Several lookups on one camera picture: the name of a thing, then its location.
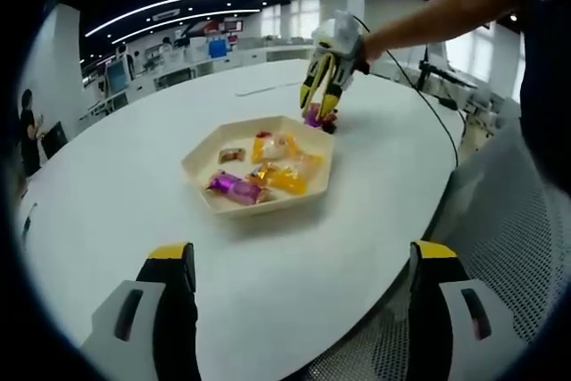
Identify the small gold food candy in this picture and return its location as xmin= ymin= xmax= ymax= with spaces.
xmin=217 ymin=146 xmax=248 ymax=164

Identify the grey mesh office chair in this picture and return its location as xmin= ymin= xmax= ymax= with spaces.
xmin=307 ymin=115 xmax=570 ymax=381

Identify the black office chair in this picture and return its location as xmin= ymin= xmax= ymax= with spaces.
xmin=41 ymin=120 xmax=69 ymax=160

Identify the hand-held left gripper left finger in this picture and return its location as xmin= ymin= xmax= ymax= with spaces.
xmin=79 ymin=241 xmax=201 ymax=381

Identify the white table cable cover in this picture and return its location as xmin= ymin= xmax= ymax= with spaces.
xmin=235 ymin=79 xmax=307 ymax=97

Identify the pile of food snacks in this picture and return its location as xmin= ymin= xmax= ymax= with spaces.
xmin=302 ymin=102 xmax=341 ymax=135

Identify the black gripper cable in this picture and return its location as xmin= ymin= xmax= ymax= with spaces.
xmin=350 ymin=14 xmax=460 ymax=170

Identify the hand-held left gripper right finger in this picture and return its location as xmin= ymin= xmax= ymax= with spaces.
xmin=408 ymin=240 xmax=518 ymax=381

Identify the white office counter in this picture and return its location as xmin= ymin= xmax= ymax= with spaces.
xmin=79 ymin=39 xmax=322 ymax=121

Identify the black screen stand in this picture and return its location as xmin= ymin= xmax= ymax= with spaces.
xmin=414 ymin=41 xmax=468 ymax=111

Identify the beige hexagonal container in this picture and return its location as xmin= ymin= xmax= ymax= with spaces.
xmin=180 ymin=113 xmax=336 ymax=218

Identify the blue storage box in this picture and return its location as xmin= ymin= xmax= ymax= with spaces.
xmin=207 ymin=37 xmax=229 ymax=59

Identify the white computer monitor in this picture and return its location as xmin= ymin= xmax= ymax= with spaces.
xmin=104 ymin=59 xmax=130 ymax=96

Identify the purple gold food packet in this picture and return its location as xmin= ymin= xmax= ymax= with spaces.
xmin=244 ymin=162 xmax=280 ymax=186

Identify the clear yellow food packet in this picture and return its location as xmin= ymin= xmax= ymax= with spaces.
xmin=250 ymin=129 xmax=304 ymax=164

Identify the person's right hand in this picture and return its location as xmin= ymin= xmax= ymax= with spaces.
xmin=356 ymin=32 xmax=388 ymax=65

